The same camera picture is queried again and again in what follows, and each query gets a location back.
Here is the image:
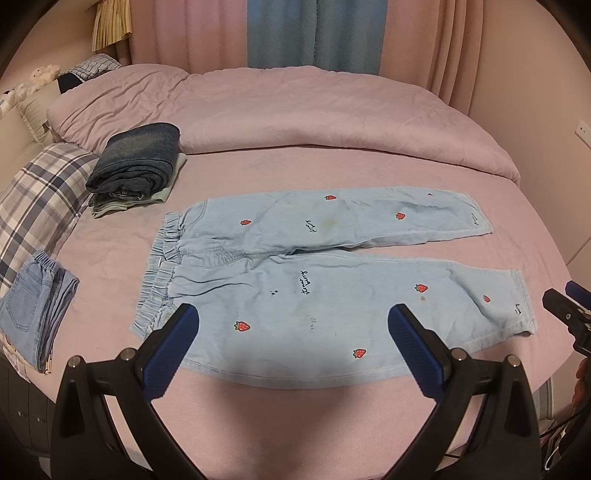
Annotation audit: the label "light blue strawberry pants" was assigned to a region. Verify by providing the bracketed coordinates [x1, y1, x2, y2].
[131, 187, 538, 389]

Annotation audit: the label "pink bed sheet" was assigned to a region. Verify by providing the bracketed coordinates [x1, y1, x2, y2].
[30, 147, 572, 479]

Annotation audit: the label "light blue folded jeans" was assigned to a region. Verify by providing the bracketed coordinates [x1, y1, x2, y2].
[1, 251, 79, 373]

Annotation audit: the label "light green folded garment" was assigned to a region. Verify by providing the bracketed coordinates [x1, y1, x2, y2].
[89, 153, 187, 219]

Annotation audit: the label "plaid pillow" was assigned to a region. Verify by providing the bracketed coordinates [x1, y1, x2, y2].
[1, 143, 98, 293]

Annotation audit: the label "dark blue folded jeans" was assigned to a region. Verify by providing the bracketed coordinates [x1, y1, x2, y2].
[86, 122, 180, 200]

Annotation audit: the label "pink curtain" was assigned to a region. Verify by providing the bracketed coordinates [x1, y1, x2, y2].
[130, 0, 485, 113]

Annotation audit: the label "pink folded duvet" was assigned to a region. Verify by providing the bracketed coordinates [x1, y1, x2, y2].
[47, 64, 521, 182]

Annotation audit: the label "blue curtain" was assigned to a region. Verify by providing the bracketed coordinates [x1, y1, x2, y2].
[247, 0, 388, 75]

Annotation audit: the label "white plush toy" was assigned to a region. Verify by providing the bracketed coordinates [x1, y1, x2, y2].
[14, 64, 60, 101]

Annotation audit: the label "striped blue pillow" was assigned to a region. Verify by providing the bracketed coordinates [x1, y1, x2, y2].
[68, 53, 122, 82]

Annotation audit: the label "yellow pleated curtain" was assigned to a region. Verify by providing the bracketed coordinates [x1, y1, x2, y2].
[92, 0, 132, 52]

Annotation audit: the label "white wall socket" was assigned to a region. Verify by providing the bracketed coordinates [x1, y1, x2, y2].
[575, 120, 591, 148]

